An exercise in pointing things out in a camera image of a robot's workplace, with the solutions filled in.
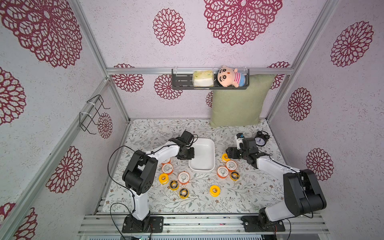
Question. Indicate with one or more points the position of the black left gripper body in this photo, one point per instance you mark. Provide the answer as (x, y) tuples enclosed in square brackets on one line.
[(189, 154)]

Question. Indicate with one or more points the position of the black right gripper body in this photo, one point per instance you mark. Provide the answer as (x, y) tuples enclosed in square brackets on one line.
[(233, 153)]

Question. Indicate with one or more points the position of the orange white sealing tape roll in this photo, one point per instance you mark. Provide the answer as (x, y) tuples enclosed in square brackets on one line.
[(167, 161), (231, 166), (223, 172), (167, 168), (184, 178)]

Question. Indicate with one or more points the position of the yellow black tape roll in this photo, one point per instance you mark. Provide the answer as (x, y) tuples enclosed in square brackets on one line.
[(174, 185), (234, 175), (183, 193)]

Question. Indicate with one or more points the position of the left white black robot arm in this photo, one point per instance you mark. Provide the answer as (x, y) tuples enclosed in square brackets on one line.
[(139, 175)]

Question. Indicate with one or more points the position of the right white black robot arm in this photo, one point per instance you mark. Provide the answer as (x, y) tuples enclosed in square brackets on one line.
[(302, 192)]

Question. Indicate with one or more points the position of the white plastic storage box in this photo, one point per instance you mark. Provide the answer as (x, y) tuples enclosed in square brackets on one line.
[(204, 160)]

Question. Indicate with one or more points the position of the black twin-bell alarm clock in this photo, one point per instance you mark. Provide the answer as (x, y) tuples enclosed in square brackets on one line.
[(261, 138)]

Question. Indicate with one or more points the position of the green linen pillow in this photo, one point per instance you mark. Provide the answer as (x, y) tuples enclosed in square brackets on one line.
[(237, 108)]

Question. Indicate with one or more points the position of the green white tissue pack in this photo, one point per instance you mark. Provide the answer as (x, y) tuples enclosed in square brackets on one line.
[(203, 79)]

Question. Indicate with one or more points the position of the cartoon boy plush doll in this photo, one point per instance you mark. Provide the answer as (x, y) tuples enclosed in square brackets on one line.
[(230, 77)]

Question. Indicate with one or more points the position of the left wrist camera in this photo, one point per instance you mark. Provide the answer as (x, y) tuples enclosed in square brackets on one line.
[(187, 138)]

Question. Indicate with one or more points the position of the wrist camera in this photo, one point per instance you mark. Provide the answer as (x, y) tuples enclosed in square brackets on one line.
[(244, 143), (187, 138)]

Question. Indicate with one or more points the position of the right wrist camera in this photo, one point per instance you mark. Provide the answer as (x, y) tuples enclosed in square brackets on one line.
[(244, 143)]

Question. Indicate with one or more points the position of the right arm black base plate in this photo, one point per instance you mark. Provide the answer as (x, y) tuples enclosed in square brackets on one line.
[(261, 224)]

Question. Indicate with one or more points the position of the black wall shelf basket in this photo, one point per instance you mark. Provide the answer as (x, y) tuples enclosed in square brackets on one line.
[(185, 82)]

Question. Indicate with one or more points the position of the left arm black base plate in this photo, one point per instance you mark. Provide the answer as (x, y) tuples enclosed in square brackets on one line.
[(147, 225)]

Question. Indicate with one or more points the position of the black wire wall rack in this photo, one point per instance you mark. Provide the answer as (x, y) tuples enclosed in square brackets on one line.
[(88, 117)]

